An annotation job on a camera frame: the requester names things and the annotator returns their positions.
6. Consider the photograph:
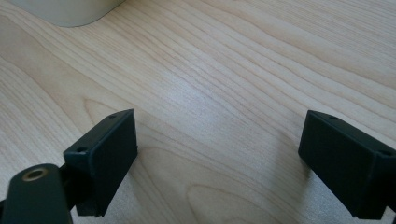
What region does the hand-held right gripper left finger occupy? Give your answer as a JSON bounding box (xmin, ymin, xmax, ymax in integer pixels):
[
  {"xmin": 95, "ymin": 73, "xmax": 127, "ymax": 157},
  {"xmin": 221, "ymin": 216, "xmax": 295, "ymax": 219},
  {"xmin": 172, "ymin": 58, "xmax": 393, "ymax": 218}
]
[{"xmin": 63, "ymin": 108, "xmax": 138, "ymax": 217}]

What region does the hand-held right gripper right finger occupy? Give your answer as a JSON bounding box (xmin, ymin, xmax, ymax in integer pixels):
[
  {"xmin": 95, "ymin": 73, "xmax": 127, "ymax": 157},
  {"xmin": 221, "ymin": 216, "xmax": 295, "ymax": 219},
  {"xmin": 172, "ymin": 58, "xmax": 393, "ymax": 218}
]
[{"xmin": 297, "ymin": 109, "xmax": 396, "ymax": 220}]

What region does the white plastic trash bin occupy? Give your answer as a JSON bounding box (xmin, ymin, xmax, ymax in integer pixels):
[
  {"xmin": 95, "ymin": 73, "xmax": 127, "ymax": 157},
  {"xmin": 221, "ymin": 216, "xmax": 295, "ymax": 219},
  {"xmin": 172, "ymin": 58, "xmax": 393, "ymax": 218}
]
[{"xmin": 6, "ymin": 0, "xmax": 127, "ymax": 28}]

